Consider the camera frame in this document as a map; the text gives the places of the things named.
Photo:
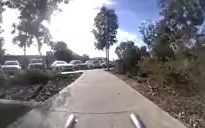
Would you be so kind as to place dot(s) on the grey concrete path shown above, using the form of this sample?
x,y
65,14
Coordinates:
x,y
100,96

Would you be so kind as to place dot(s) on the row of parked cars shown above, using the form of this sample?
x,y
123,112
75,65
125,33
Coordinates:
x,y
61,65

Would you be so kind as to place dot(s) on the low green bush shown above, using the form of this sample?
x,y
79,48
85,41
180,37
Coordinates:
x,y
33,76

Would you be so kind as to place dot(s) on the row of bushes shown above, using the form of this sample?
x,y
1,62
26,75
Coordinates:
x,y
150,65

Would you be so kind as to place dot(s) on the robot's own part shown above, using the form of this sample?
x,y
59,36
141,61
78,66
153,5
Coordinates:
x,y
70,121
136,120

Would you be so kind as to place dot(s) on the row of trees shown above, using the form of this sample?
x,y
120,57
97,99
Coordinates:
x,y
30,23

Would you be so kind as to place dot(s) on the brown mulch bed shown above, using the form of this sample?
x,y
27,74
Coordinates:
x,y
46,90
176,100

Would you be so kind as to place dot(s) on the tall slim tree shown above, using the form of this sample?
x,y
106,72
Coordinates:
x,y
105,30

